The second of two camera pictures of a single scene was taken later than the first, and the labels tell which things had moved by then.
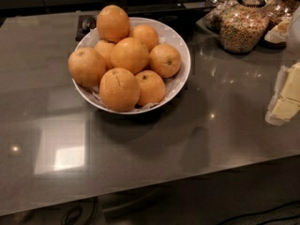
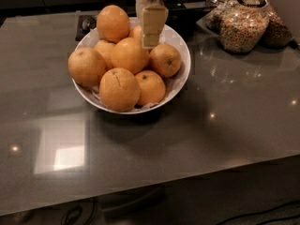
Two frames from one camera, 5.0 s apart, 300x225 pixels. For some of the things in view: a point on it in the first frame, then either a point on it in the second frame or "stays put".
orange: (112, 23) stays put
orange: (152, 88) stays put
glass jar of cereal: (244, 24) stays put
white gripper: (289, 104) -> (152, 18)
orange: (129, 53) stays put
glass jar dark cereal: (280, 5) -> (277, 34)
